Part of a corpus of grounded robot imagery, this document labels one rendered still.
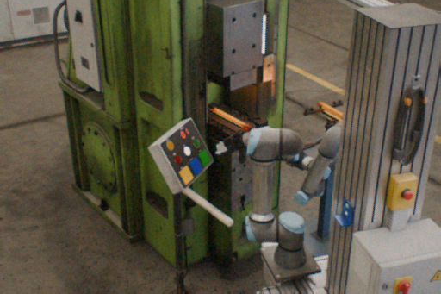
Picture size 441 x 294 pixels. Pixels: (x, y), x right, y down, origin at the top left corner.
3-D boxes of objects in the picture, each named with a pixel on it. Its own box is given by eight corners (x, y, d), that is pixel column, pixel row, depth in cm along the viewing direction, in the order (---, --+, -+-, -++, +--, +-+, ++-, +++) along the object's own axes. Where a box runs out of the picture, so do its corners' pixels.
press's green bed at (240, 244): (271, 247, 401) (274, 190, 381) (231, 269, 381) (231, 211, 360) (222, 210, 440) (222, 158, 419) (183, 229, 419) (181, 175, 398)
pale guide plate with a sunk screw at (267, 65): (273, 79, 367) (274, 54, 360) (263, 83, 362) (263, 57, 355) (270, 78, 369) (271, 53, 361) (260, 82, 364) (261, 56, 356)
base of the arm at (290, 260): (311, 265, 262) (313, 248, 258) (281, 272, 258) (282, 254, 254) (298, 245, 275) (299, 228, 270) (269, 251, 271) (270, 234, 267)
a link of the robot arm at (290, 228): (305, 250, 257) (307, 225, 250) (275, 249, 257) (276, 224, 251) (302, 234, 267) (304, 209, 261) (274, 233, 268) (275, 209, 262)
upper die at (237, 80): (256, 82, 341) (256, 67, 336) (230, 90, 329) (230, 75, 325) (213, 63, 370) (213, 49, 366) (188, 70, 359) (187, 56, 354)
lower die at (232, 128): (254, 134, 356) (254, 122, 353) (229, 144, 345) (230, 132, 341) (213, 112, 386) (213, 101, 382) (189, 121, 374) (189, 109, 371)
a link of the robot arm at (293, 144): (308, 127, 241) (297, 143, 289) (282, 127, 241) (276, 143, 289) (308, 154, 239) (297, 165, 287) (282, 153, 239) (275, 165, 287)
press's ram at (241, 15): (272, 62, 344) (276, -4, 326) (223, 78, 322) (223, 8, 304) (228, 45, 373) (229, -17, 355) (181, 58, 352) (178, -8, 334)
